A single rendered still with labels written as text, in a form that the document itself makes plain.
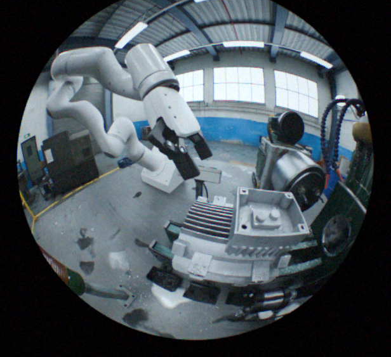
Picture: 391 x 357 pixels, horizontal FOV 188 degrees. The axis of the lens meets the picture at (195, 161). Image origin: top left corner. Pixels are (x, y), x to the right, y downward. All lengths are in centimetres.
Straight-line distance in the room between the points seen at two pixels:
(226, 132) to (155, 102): 570
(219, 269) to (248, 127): 564
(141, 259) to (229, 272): 38
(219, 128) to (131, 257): 586
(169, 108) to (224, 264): 26
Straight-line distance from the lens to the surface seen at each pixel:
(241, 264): 21
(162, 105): 17
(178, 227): 41
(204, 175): 40
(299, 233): 18
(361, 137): 34
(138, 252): 53
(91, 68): 33
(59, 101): 56
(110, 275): 57
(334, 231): 52
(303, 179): 46
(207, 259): 19
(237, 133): 575
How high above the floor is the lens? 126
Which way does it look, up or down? 23 degrees down
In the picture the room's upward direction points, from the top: straight up
